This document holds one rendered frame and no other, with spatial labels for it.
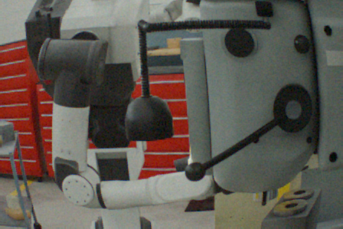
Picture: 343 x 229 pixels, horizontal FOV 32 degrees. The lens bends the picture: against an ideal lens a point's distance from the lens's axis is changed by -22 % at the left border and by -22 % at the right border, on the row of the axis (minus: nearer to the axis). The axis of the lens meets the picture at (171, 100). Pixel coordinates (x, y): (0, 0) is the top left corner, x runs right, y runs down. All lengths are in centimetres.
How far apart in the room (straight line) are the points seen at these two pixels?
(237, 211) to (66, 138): 162
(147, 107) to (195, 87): 8
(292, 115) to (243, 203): 200
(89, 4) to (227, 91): 64
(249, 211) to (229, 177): 192
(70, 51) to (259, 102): 54
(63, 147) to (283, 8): 67
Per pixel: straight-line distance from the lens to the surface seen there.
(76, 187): 146
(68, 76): 143
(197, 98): 109
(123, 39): 154
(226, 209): 297
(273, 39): 99
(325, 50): 97
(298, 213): 139
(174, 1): 196
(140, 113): 108
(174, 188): 143
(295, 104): 96
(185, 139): 574
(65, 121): 144
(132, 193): 147
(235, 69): 100
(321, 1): 98
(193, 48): 108
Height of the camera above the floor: 162
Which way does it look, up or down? 8 degrees down
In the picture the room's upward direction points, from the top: 5 degrees counter-clockwise
